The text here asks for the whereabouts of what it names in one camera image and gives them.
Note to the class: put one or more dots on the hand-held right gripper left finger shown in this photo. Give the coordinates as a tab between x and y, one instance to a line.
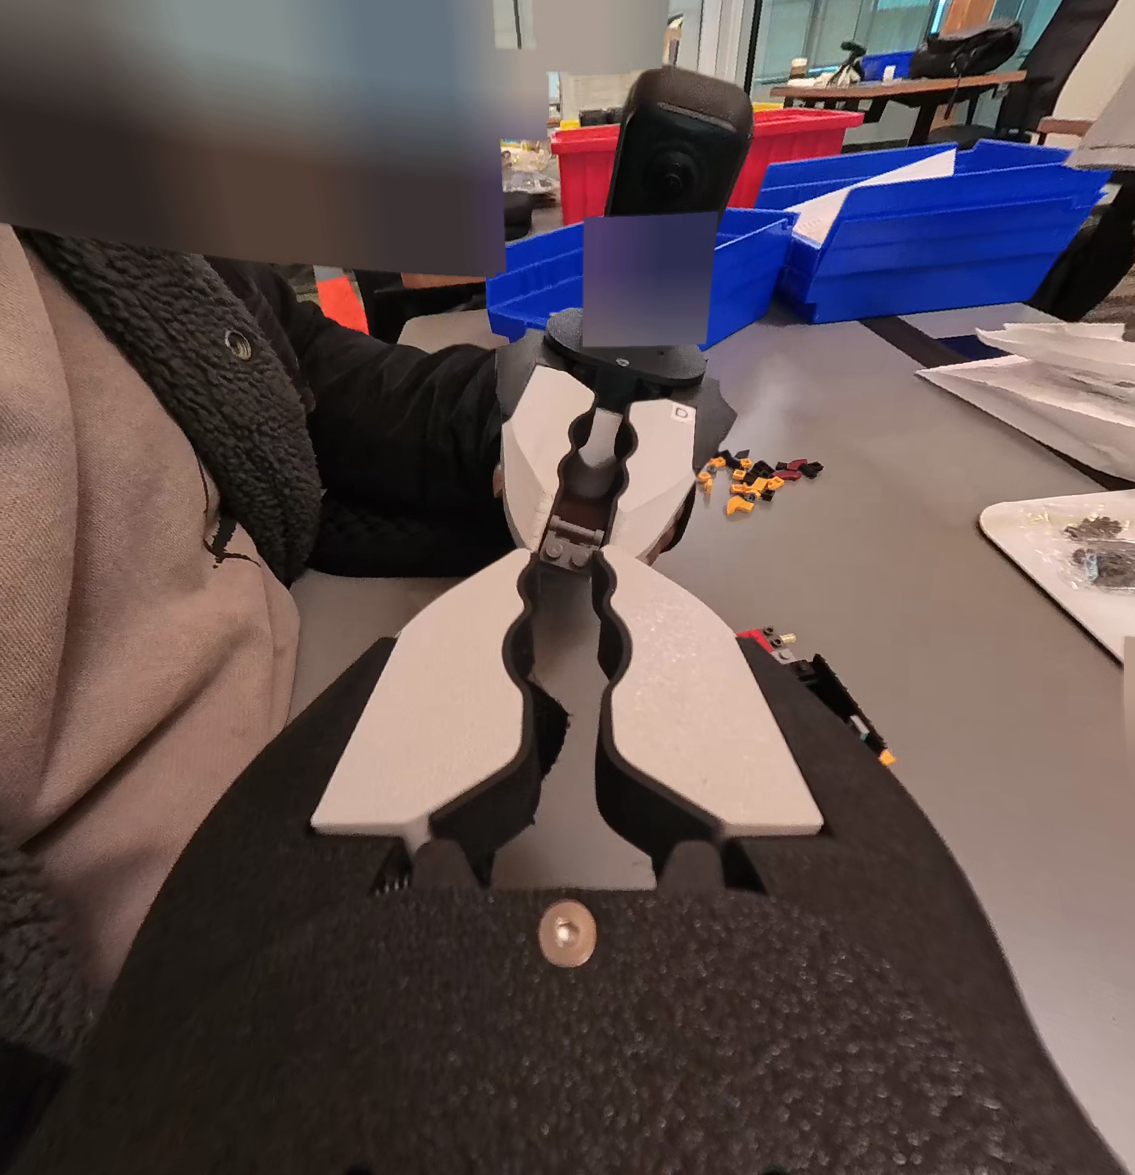
430	715

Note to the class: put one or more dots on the white card sheet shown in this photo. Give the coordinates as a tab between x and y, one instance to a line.
830	220
916	170

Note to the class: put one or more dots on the wooden table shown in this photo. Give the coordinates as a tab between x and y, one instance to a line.
897	86

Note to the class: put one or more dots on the black office chair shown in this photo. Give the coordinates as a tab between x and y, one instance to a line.
1064	63

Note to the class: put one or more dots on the grey angled panel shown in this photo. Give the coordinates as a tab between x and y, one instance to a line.
1119	118

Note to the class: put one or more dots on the black and grey brick model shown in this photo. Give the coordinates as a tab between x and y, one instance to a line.
834	688

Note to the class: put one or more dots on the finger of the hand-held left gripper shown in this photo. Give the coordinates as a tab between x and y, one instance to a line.
664	467
531	440

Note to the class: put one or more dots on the pile of small bricks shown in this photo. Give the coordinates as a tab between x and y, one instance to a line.
755	472

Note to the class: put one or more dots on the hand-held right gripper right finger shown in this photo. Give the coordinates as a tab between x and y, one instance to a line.
706	715

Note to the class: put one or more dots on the plastic bag of dark parts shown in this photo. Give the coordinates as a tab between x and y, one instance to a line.
1064	551

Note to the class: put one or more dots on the grey desk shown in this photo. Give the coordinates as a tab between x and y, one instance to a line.
897	568

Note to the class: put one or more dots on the blue plastic bin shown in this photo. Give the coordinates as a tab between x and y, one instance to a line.
549	285
972	247
807	187

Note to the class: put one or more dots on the black bag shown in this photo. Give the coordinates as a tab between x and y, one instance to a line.
966	46

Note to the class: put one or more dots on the orange cloth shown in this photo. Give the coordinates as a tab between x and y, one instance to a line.
338	298

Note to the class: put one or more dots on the red plastic bin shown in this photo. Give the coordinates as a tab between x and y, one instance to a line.
788	151

